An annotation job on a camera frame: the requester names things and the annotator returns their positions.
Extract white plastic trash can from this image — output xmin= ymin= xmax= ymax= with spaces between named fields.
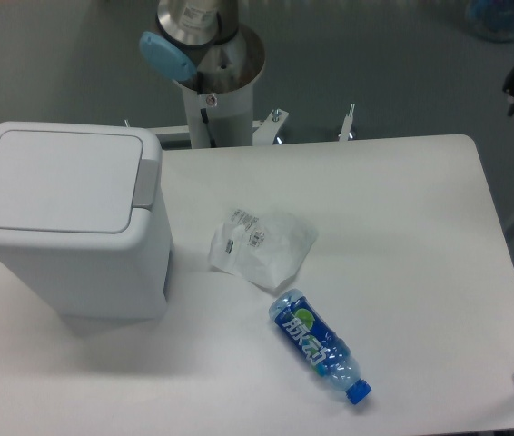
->
xmin=0 ymin=122 xmax=173 ymax=320

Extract white trash can lid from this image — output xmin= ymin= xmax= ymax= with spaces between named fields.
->
xmin=0 ymin=129 xmax=143 ymax=234

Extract blue plastic bag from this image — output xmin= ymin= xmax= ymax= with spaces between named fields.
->
xmin=465 ymin=1 xmax=514 ymax=43

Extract crumpled white paper bag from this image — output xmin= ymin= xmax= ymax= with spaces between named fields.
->
xmin=208 ymin=208 xmax=318 ymax=291

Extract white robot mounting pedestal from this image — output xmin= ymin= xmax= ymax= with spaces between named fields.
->
xmin=181 ymin=84 xmax=253 ymax=149

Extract blue plastic drink bottle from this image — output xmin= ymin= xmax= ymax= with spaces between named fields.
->
xmin=269 ymin=289 xmax=371 ymax=405

